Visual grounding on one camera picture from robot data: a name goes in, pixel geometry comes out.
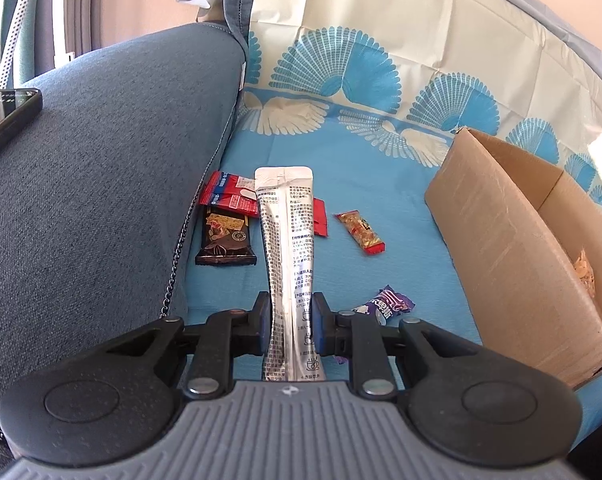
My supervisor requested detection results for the red spicy strip packet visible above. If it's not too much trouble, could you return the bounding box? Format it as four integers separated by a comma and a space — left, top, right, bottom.
200, 170, 261, 219

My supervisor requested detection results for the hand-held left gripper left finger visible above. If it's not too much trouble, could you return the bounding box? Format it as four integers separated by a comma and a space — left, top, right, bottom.
105, 291, 273, 402

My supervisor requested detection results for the silver stick packet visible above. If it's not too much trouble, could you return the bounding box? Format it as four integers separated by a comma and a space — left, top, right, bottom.
254, 165, 327, 384

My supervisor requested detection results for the black smartphone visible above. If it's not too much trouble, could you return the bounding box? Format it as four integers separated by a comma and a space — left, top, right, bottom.
0, 87, 44, 163

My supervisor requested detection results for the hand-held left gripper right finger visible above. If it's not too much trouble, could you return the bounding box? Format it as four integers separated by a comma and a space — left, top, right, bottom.
313, 291, 483, 401

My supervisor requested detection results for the peanut bar with red ends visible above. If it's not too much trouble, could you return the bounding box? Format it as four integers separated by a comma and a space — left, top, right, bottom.
333, 210, 386, 255

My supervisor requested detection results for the small red square packet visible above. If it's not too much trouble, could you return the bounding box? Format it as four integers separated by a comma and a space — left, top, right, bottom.
312, 198, 330, 238

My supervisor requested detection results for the light blue sheet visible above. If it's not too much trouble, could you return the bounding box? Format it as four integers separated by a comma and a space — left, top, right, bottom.
446, 0, 602, 92

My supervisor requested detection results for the purple candy packet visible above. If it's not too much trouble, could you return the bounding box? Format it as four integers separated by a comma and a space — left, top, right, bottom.
331, 285, 417, 364

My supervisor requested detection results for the brown cardboard box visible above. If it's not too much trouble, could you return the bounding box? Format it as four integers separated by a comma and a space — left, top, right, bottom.
424, 127, 602, 391

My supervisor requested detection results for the dark brown chocolate packet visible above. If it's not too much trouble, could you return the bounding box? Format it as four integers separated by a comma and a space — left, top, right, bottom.
195, 204, 258, 267

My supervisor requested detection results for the grey curtain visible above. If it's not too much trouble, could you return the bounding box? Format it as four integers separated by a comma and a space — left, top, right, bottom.
0, 0, 106, 88

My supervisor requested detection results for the blue and cream printed cloth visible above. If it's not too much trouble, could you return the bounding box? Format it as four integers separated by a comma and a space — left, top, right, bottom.
186, 0, 602, 461

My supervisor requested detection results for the clear cracker packet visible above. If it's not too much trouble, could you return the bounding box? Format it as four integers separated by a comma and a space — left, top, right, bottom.
572, 247, 598, 306

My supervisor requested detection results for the blue fabric sofa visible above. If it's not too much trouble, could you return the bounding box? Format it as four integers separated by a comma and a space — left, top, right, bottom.
0, 0, 263, 471

